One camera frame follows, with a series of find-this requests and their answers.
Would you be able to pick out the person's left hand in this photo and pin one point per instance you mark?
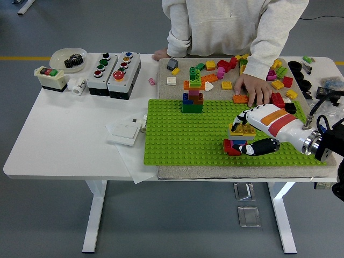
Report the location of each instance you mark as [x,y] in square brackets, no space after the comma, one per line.
[255,86]

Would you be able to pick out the robot right hand white shell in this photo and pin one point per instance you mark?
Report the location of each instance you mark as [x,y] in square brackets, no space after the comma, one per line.
[279,121]

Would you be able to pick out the person's right hand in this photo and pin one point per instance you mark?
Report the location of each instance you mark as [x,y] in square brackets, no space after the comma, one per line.
[161,53]

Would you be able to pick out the green studded baseplate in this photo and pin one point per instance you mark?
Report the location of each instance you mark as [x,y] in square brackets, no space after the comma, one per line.
[188,139]

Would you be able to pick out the person's left forearm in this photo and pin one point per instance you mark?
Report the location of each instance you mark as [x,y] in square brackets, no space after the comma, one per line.
[262,61]

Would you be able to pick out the grey slope toy brick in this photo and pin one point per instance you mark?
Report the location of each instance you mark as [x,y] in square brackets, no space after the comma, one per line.
[172,64]

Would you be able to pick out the black toy brick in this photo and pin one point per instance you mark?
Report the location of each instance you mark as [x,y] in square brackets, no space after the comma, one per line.
[290,108]

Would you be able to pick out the magenta toy brick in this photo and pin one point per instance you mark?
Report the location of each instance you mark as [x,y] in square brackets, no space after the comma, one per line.
[271,75]

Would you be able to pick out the orange long toy brick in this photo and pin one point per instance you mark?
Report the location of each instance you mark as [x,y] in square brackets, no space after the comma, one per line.
[210,78]
[240,99]

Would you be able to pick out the yellow long toy brick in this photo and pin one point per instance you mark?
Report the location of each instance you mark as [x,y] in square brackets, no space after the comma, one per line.
[242,70]

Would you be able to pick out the small white toy brick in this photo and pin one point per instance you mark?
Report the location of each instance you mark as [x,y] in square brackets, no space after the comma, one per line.
[287,100]

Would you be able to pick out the red long toy brick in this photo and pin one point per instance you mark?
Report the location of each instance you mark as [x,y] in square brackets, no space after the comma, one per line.
[277,99]

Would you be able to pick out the small yellow toy brick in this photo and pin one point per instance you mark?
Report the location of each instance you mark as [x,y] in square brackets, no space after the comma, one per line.
[175,71]

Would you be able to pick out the lime green toy brick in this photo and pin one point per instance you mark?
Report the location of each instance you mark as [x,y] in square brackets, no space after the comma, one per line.
[281,71]
[242,62]
[195,80]

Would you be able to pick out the white square toy brick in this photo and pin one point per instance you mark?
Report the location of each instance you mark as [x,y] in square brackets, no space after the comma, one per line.
[171,80]

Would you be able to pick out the small pink toy brick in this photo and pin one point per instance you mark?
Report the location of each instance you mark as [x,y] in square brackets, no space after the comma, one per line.
[152,81]

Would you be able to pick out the red square toy brick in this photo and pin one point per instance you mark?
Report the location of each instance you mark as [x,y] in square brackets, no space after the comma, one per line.
[287,82]

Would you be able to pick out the orange flat toy brick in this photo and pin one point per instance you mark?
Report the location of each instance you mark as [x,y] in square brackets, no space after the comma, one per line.
[187,86]

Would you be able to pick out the blue flat toy brick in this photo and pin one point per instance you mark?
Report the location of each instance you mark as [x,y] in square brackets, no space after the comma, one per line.
[238,142]

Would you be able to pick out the white wedge toy brick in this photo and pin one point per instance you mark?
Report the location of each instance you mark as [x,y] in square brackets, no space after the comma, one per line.
[208,86]

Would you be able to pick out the red wide toy brick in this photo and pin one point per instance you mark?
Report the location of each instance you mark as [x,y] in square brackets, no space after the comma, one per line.
[229,150]

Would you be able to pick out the brown toy brick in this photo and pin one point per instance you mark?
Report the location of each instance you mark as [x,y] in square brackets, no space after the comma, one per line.
[199,100]

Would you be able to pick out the dark green toy brick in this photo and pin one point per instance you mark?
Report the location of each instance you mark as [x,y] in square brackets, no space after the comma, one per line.
[192,108]

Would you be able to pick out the grey-brown mat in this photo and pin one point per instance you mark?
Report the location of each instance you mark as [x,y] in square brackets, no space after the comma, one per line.
[166,91]

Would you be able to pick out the clear plastic bags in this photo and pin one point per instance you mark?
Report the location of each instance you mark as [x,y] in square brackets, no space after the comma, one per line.
[330,110]

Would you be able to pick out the grey emergency stop control box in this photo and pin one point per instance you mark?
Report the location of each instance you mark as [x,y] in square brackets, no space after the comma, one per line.
[121,87]

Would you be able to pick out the small metal tool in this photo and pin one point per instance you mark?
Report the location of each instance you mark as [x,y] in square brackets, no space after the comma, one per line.
[307,68]

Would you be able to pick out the black electronic device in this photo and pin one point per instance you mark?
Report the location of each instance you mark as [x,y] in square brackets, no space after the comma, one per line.
[326,91]

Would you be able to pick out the small green clip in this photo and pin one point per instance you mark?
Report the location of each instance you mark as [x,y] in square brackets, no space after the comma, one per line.
[305,58]

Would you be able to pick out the person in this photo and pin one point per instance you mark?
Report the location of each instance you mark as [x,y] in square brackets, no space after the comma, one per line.
[215,27]

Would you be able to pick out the grey three-button control box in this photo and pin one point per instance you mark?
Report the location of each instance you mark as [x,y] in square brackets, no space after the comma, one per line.
[102,82]

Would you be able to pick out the blue item in bag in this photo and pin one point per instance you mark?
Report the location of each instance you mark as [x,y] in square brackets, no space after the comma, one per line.
[333,82]

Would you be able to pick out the small white printed pipe fitting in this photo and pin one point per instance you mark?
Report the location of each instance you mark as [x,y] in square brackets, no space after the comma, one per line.
[143,124]

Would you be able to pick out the metal floor plate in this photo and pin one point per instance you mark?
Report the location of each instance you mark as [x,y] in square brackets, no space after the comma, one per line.
[244,192]
[248,216]

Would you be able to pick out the black metal gear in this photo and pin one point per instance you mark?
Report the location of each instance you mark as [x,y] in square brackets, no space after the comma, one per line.
[70,64]
[78,58]

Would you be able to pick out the white pipe tee fitting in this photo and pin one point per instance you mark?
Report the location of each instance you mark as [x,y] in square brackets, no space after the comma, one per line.
[78,86]

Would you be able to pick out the white table leg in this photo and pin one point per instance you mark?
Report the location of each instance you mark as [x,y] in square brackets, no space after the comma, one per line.
[285,223]
[95,215]

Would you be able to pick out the white plastic bowl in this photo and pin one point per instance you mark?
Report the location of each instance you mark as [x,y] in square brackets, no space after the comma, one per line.
[57,57]

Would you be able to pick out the white paper sheet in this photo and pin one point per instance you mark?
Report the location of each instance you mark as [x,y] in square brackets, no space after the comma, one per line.
[134,164]

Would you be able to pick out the white wall switch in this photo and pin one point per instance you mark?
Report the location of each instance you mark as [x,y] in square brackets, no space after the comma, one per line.
[123,131]

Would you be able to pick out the red green rocker switch box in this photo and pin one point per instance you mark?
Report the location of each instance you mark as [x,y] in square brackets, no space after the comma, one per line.
[51,80]

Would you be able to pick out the white frame foot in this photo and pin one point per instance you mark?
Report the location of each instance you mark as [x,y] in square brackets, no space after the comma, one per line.
[25,6]

